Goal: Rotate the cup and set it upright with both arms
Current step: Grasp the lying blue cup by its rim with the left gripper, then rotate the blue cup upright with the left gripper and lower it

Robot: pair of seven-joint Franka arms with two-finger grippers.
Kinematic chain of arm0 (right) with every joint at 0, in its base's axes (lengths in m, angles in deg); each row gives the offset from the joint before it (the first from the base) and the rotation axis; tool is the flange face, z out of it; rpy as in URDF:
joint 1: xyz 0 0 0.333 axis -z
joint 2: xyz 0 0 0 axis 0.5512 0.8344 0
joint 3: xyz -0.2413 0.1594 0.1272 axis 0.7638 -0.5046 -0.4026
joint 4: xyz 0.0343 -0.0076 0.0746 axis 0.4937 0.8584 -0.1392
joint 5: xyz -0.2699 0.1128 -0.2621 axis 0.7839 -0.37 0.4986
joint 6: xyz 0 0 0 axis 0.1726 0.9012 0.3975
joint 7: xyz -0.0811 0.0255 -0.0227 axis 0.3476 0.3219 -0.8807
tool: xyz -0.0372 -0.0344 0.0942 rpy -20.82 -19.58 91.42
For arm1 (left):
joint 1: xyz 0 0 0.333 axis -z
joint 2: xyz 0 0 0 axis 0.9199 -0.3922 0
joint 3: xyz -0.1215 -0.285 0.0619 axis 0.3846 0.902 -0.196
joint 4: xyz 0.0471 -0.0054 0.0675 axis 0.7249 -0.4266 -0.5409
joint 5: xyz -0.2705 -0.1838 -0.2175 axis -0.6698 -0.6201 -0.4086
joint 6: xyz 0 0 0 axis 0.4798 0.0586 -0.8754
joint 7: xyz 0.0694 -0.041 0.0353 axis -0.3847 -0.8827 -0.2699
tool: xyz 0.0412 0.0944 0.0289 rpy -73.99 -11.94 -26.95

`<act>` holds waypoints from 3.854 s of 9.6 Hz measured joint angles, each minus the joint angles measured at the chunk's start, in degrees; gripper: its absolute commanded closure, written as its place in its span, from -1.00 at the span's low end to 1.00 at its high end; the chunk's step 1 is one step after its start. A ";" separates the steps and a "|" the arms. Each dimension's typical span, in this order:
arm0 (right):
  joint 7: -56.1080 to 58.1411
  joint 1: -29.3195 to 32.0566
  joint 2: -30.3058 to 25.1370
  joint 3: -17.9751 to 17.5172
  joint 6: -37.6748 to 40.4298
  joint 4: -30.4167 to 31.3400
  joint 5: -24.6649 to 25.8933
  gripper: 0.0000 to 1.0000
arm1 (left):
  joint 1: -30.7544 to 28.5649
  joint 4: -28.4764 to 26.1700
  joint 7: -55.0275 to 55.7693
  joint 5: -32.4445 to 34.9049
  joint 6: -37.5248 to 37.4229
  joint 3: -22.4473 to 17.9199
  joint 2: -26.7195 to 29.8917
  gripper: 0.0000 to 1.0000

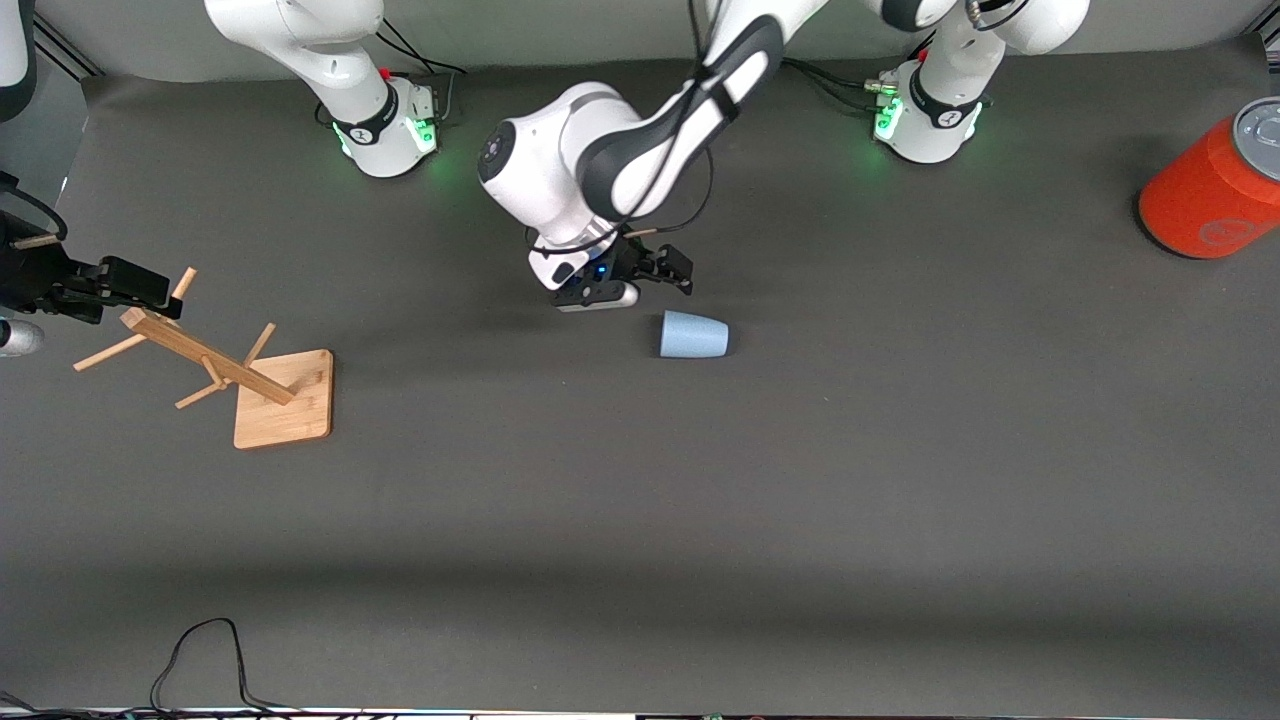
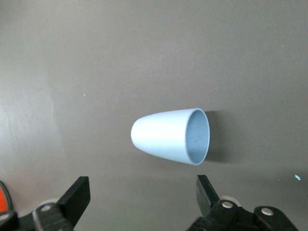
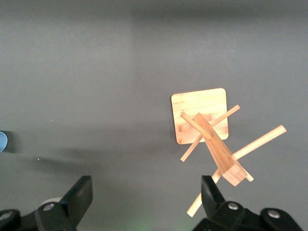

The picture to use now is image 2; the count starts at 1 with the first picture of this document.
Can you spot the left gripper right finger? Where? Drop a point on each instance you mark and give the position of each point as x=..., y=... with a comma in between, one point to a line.
x=207, y=195

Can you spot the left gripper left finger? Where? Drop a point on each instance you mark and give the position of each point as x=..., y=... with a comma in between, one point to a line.
x=74, y=199

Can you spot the light blue plastic cup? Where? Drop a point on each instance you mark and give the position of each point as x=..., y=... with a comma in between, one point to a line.
x=158, y=137

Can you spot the orange can with grey lid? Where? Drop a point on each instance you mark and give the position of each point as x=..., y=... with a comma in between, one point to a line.
x=2, y=199

